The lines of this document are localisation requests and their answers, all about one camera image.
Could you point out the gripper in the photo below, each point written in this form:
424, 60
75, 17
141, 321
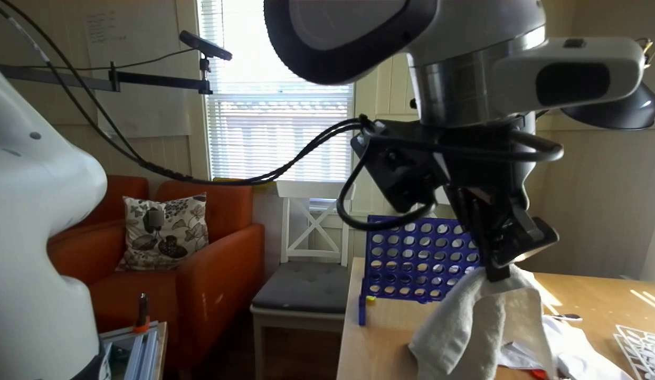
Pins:
491, 163

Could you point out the white towel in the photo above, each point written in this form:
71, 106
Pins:
464, 327

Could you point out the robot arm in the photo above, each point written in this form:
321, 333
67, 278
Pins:
37, 221

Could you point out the blue connect four game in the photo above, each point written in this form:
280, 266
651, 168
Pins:
411, 253

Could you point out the black pen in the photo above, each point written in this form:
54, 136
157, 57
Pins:
566, 317

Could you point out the white crumpled cloth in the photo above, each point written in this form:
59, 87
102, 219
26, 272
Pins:
575, 353

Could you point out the small red object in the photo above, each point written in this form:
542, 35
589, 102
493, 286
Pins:
539, 374

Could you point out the white lattice trivet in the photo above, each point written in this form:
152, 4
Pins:
644, 351

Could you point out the white chair with grey cushion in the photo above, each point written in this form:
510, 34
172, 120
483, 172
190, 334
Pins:
306, 285

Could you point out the window with blinds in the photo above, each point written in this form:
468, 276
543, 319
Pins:
274, 126

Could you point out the orange armchair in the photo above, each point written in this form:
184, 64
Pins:
221, 295

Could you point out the floral pattern pillow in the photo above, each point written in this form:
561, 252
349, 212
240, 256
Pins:
163, 232

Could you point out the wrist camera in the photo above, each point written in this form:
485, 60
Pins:
398, 169

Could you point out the camera on mount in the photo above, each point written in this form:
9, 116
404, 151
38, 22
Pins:
206, 46

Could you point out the paper sheet on wall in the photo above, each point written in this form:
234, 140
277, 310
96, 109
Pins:
142, 111

